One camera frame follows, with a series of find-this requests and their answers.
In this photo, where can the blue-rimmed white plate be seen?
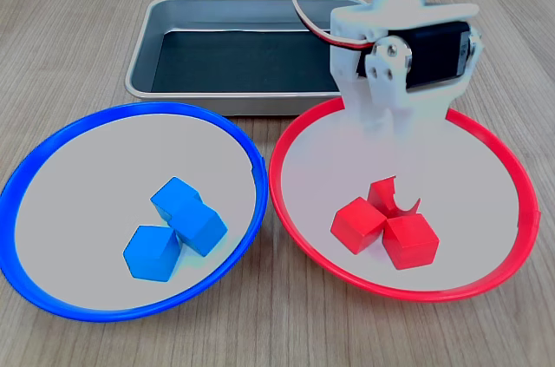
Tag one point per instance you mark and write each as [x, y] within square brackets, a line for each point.
[86, 189]

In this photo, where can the red cube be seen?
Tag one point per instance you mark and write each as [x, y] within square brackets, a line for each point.
[357, 226]
[379, 198]
[412, 243]

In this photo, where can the red-rimmed white plate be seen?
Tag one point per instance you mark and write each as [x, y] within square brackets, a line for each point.
[468, 211]

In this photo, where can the black tray mat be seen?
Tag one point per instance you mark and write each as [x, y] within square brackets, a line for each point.
[238, 63]

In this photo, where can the steel tray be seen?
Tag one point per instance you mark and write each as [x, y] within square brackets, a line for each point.
[243, 102]

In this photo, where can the blue cube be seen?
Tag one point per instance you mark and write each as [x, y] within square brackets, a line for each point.
[204, 228]
[149, 254]
[173, 193]

